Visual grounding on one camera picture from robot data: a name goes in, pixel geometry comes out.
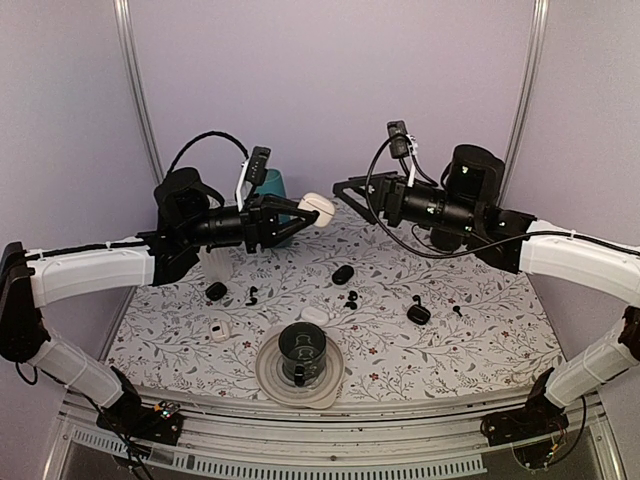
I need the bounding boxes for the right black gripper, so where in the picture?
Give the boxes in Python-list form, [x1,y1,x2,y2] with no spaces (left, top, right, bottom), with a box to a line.
[333,171,480,237]

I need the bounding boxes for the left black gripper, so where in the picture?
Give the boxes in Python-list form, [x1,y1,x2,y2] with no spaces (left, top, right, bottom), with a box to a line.
[182,192,316,253]

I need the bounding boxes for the cream earbud case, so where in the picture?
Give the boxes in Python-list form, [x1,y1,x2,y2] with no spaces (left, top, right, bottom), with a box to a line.
[298,192,336,228]
[209,321,231,343]

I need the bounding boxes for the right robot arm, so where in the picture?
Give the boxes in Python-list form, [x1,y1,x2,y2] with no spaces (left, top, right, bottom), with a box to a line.
[333,144,639,436]

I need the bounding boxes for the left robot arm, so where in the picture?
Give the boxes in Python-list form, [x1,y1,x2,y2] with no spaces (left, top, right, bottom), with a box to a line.
[1,167,335,434]

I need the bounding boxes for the black oval earbud case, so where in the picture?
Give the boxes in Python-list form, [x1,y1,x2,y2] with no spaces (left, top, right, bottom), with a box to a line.
[331,265,355,285]

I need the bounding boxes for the small black round case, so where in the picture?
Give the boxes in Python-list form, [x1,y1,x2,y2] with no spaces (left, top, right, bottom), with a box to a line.
[205,282,228,301]

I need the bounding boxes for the black case with gold line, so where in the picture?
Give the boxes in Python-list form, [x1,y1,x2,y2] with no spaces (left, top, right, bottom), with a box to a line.
[406,304,431,326]

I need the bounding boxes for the teal vase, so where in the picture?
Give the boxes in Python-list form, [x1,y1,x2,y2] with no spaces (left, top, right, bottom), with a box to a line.
[256,168,292,248]

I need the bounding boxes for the black stem earbud pair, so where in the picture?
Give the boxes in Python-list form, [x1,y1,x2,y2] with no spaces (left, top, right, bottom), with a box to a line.
[247,286,258,306]

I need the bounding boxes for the white ribbed vase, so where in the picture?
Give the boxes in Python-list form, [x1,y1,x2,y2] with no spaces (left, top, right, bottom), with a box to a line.
[198,197,235,281]

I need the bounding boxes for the dark glass mug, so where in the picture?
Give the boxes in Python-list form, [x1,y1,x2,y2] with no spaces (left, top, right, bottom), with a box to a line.
[278,322,327,387]

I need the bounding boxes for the grey ceramic plate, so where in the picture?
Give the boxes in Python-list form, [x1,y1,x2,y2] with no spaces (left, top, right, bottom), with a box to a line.
[255,332,345,410]

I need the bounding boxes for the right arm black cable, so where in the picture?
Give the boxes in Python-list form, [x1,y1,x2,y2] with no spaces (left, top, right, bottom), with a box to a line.
[366,134,640,259]

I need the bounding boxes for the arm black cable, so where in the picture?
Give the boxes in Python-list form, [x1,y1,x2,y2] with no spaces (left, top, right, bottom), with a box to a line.
[167,130,251,174]
[366,134,640,259]

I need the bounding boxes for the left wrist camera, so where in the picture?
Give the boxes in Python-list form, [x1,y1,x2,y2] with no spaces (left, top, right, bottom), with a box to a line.
[234,146,271,212]

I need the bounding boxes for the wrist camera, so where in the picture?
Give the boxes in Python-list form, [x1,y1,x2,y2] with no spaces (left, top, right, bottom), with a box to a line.
[386,120,417,187]
[234,146,271,212]

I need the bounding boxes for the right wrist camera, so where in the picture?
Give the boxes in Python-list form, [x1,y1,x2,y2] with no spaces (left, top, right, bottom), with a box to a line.
[386,120,417,187]

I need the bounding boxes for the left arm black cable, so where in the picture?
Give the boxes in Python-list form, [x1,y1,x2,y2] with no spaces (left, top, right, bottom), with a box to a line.
[167,130,251,174]

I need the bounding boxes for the right aluminium frame post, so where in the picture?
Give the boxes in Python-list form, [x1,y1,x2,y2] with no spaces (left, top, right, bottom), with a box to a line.
[502,0,550,166]

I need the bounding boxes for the aluminium frame post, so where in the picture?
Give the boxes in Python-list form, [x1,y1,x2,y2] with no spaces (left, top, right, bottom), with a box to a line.
[502,0,550,166]
[113,0,164,185]

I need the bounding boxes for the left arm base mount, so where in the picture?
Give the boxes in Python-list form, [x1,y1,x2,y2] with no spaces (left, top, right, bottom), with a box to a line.
[96,398,185,446]

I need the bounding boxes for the left aluminium frame post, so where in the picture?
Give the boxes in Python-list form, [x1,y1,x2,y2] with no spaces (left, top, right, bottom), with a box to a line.
[113,0,164,185]

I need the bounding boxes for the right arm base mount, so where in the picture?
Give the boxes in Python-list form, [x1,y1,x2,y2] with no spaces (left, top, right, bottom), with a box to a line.
[480,406,569,446]

